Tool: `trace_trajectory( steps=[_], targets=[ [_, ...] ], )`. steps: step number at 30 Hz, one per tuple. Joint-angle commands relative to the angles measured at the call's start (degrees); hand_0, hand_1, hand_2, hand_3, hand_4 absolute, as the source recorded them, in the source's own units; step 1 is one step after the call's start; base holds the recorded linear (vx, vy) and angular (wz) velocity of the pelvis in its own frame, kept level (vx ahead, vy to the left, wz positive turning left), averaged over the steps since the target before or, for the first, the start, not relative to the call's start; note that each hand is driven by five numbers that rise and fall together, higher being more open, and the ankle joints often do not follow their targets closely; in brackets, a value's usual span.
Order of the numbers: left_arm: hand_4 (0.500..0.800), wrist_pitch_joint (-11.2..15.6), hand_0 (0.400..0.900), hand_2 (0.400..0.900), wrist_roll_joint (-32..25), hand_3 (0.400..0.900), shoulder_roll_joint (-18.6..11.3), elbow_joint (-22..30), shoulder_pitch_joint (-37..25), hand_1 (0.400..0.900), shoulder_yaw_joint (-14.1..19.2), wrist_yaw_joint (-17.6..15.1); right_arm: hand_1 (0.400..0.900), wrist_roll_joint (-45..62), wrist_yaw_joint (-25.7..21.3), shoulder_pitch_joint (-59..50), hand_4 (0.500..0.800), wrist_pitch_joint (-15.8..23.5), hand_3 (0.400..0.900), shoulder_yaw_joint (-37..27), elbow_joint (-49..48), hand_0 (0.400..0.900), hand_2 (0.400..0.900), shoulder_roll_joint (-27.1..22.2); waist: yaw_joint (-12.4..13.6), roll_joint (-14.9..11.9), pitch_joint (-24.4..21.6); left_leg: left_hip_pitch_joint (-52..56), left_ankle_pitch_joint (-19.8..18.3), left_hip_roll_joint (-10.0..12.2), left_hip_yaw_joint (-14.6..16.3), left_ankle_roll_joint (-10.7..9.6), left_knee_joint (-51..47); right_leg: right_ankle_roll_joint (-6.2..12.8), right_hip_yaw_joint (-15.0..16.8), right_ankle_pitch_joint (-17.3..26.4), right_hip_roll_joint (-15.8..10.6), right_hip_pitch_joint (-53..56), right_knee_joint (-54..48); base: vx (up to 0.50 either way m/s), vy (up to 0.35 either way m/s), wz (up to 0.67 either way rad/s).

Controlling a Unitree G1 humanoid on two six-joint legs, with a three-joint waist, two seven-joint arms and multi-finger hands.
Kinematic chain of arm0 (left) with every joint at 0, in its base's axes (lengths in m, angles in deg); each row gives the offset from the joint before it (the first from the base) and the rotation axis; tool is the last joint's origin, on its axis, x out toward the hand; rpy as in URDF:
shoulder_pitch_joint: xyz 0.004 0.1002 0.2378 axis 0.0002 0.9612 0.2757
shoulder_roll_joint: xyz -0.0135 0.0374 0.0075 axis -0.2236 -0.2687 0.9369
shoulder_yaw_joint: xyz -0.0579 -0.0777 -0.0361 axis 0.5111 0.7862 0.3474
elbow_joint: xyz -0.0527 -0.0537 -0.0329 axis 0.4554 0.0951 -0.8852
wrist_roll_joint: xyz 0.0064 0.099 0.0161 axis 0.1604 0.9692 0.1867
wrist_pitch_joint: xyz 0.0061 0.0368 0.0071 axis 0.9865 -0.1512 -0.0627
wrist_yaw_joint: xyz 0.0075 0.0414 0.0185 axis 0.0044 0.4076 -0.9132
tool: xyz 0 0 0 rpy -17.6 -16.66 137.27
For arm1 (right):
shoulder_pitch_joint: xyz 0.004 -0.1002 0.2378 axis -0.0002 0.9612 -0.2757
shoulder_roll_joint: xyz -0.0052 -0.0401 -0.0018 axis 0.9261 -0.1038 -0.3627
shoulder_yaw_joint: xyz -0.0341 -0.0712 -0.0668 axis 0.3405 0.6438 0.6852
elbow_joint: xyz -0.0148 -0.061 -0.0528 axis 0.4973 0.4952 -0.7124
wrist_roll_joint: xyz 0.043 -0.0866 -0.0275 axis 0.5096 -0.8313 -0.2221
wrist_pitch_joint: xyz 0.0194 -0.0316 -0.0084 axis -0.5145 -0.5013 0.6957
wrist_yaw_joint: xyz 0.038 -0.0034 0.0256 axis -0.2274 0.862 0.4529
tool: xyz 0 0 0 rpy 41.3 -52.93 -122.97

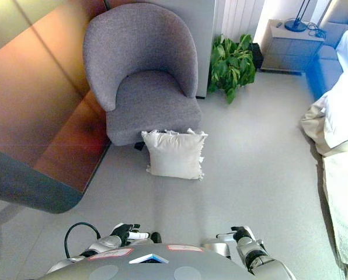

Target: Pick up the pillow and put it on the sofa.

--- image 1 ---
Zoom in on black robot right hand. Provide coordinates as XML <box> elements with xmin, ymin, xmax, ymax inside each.
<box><xmin>216</xmin><ymin>226</ymin><xmax>256</xmax><ymax>242</ymax></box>

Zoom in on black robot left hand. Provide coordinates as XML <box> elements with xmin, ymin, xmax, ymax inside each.
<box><xmin>111</xmin><ymin>223</ymin><xmax>150</xmax><ymax>246</ymax></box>

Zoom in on white fringed pillow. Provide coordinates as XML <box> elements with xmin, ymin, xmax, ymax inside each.
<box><xmin>141</xmin><ymin>127</ymin><xmax>209</xmax><ymax>181</ymax></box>

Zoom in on grey robot torso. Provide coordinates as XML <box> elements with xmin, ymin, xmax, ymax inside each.
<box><xmin>45</xmin><ymin>243</ymin><xmax>250</xmax><ymax>280</ymax></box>

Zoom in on dark rounded table top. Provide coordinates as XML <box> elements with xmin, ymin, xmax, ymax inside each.
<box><xmin>0</xmin><ymin>144</ymin><xmax>86</xmax><ymax>215</ymax></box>

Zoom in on beige bed cover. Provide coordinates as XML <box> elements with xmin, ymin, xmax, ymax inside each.
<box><xmin>301</xmin><ymin>96</ymin><xmax>348</xmax><ymax>271</ymax></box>

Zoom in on grey fabric armchair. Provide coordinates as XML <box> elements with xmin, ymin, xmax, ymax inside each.
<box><xmin>82</xmin><ymin>2</ymin><xmax>204</xmax><ymax>151</ymax></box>

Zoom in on white duvet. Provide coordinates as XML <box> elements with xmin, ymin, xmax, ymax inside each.
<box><xmin>322</xmin><ymin>29</ymin><xmax>348</xmax><ymax>148</ymax></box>

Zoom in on brown wooden cabinet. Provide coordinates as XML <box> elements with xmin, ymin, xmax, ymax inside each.
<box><xmin>0</xmin><ymin>0</ymin><xmax>113</xmax><ymax>193</ymax></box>

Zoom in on green potted plant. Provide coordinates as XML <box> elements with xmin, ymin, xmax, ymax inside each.
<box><xmin>207</xmin><ymin>33</ymin><xmax>257</xmax><ymax>105</ymax></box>

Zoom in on grey upholstered headboard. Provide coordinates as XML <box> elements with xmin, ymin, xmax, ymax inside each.
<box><xmin>307</xmin><ymin>13</ymin><xmax>348</xmax><ymax>100</ymax></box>

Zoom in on grey bedside nightstand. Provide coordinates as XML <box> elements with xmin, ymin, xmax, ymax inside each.
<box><xmin>260</xmin><ymin>19</ymin><xmax>325</xmax><ymax>74</ymax></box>

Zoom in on white pleated curtain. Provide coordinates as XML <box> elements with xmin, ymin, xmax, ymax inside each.
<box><xmin>220</xmin><ymin>0</ymin><xmax>264</xmax><ymax>44</ymax></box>

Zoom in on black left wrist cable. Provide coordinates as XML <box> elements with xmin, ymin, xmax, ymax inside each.
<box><xmin>64</xmin><ymin>222</ymin><xmax>102</xmax><ymax>260</ymax></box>

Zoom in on black tangled cables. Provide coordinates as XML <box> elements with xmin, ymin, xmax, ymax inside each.
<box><xmin>307</xmin><ymin>22</ymin><xmax>328</xmax><ymax>38</ymax></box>

